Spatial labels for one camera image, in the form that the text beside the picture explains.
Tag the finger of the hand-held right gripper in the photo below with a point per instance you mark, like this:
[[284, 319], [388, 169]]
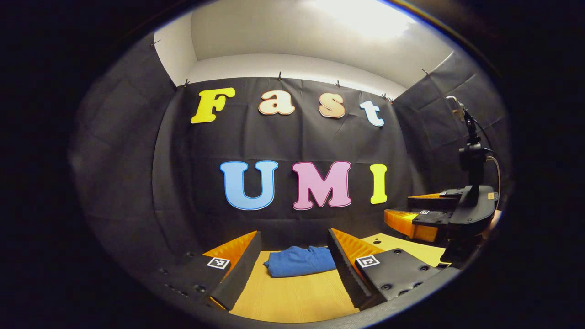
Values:
[[429, 218], [429, 202]]

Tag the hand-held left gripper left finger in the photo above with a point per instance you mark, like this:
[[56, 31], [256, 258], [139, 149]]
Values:
[[242, 272]]

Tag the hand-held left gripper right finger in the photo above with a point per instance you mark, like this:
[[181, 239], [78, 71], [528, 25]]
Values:
[[345, 272]]

